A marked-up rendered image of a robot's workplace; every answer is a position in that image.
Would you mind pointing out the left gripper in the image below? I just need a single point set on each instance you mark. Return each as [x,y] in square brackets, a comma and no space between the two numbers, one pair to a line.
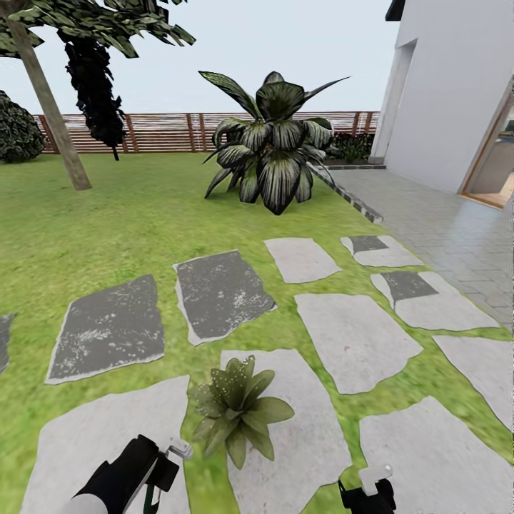
[166,473]

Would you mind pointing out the tree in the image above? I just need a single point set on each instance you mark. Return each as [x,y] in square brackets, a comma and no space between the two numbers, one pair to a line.
[88,61]
[111,25]

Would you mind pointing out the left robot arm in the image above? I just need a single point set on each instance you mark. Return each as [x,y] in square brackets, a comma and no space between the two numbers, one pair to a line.
[112,488]

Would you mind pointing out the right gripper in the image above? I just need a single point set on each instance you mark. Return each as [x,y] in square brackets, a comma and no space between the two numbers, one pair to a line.
[360,503]

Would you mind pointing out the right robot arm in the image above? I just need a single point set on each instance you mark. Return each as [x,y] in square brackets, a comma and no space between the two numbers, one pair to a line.
[375,496]

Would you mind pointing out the fixed window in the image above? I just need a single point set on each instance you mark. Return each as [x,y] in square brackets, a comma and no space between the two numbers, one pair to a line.
[491,180]

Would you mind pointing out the pot plant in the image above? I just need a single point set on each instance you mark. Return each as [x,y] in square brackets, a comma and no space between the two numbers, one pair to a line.
[235,413]

